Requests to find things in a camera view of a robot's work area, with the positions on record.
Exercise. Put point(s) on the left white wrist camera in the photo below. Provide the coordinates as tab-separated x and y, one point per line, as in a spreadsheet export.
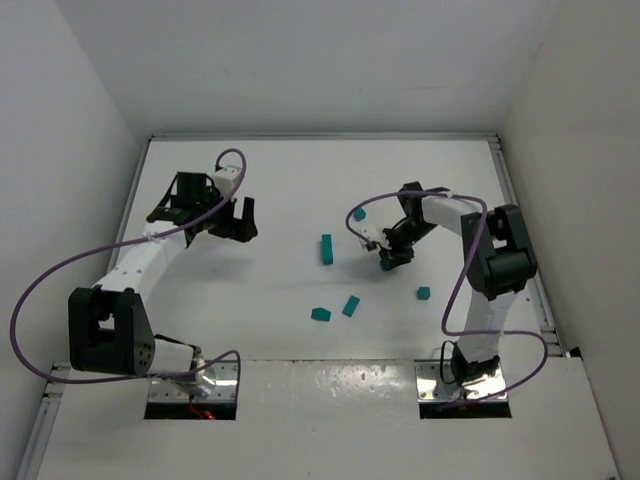
225	179

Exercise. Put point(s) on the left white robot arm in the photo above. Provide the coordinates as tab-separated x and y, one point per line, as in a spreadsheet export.
109	328

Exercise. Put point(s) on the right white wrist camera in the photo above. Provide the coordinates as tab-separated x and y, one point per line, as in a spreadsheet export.
373	239

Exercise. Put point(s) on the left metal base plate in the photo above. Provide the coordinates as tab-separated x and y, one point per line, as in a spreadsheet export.
215	384

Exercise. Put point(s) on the aluminium frame rail left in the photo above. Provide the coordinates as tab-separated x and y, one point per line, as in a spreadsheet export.
52	395

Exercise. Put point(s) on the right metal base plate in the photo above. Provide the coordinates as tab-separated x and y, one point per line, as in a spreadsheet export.
436	385

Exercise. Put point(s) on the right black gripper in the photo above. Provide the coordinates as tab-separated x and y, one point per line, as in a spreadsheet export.
398	248

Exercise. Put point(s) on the metal base plate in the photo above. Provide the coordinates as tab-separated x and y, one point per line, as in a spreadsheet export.
215	384
436	385

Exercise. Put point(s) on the aluminium frame rail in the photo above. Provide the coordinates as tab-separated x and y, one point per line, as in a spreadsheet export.
52	395
444	136
536	293

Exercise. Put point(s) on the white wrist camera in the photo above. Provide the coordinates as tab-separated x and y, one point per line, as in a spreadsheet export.
225	179
373	239

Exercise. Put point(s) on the aluminium frame rail right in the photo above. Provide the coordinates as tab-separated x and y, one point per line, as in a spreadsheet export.
536	293

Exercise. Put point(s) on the teal arch block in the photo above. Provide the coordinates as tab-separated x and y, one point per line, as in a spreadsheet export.
326	249

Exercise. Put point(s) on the aluminium frame rail back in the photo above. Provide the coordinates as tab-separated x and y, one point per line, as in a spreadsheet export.
444	136

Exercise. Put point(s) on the teal pentagon roof block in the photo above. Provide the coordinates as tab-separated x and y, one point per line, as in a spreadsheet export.
320	314

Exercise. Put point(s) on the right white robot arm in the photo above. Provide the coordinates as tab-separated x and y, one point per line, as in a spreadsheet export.
498	262

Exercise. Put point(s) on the teal small rectangular block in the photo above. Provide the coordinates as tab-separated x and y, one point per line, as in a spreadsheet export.
351	306

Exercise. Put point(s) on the small teal cube block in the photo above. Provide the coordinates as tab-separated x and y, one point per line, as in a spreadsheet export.
359	214

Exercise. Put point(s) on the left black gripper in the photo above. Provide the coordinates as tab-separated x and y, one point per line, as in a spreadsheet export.
230	225

